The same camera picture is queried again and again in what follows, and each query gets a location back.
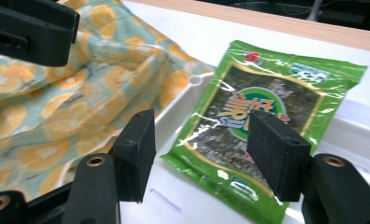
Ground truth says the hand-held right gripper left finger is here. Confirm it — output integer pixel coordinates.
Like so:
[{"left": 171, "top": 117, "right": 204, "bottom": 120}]
[{"left": 61, "top": 108, "right": 157, "bottom": 224}]

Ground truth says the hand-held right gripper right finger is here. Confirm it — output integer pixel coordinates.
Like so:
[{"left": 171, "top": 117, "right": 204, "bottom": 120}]
[{"left": 246, "top": 109, "right": 370, "bottom": 224}]

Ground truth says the white plastic tray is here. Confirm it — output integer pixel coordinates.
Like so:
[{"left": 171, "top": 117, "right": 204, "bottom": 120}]
[{"left": 58, "top": 73, "right": 370, "bottom": 224}]

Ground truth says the orange slice print cloth bag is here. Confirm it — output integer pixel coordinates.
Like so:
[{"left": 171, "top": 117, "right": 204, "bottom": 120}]
[{"left": 0, "top": 0, "right": 217, "bottom": 200}]

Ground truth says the green seaweed snack packet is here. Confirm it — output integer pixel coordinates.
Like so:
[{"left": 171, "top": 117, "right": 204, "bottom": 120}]
[{"left": 160, "top": 39, "right": 368, "bottom": 224}]

